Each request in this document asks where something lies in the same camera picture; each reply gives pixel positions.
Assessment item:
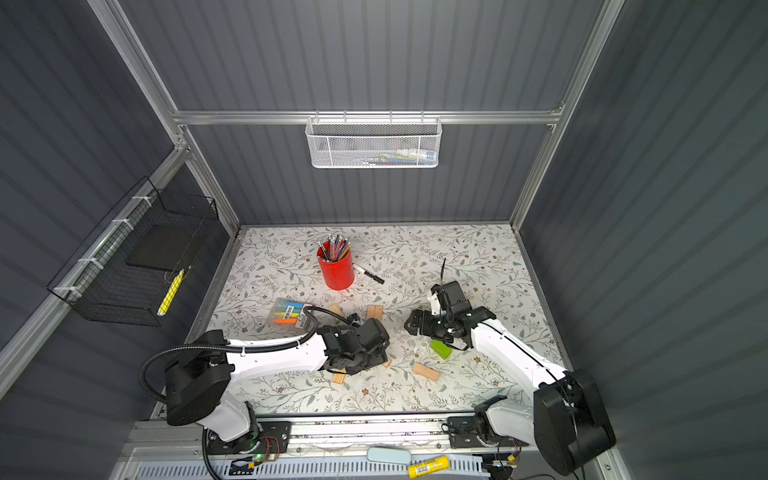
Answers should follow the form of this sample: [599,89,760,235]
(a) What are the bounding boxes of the yellow glue stick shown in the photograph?
[407,456,450,479]

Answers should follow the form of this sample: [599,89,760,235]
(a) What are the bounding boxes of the floral table mat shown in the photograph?
[196,224,564,414]

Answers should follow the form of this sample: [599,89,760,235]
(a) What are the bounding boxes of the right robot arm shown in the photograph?
[404,281,616,475]

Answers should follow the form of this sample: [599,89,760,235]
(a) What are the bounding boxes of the green block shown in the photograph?
[429,340,453,360]

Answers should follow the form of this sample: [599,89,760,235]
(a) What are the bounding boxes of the black wire basket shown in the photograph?
[47,178,219,327]

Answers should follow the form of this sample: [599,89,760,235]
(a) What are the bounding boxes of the crayon box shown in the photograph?
[267,298,305,328]

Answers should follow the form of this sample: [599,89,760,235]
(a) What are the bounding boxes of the black white marker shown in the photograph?
[352,264,385,285]

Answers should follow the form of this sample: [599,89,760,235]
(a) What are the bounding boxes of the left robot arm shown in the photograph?
[138,304,390,443]

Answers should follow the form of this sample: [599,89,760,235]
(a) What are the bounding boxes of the light blue eraser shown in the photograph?
[366,446,412,465]

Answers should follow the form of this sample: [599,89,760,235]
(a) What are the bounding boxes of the red pen cup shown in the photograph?
[317,240,355,291]

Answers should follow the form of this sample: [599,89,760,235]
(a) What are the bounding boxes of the yellow highlighter in basket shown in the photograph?
[156,269,185,317]

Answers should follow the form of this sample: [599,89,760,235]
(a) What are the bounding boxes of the white wire basket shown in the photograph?
[305,117,443,169]

